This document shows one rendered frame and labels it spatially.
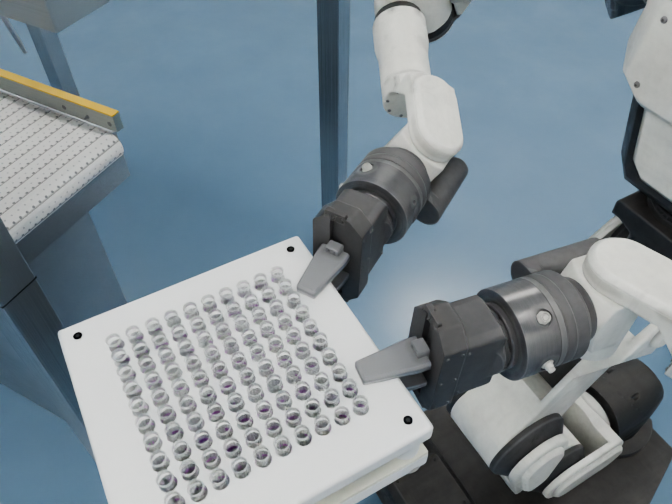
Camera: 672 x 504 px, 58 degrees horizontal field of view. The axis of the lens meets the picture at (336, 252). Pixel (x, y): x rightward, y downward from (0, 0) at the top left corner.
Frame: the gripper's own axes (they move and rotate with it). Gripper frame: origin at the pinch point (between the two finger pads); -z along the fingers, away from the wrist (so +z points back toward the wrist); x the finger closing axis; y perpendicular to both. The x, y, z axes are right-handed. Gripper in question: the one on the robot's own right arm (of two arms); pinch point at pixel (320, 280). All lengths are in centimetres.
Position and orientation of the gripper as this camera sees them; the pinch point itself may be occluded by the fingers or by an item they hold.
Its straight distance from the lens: 59.9
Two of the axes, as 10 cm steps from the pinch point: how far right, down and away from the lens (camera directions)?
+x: -0.2, 6.7, 7.4
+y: -8.8, -3.7, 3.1
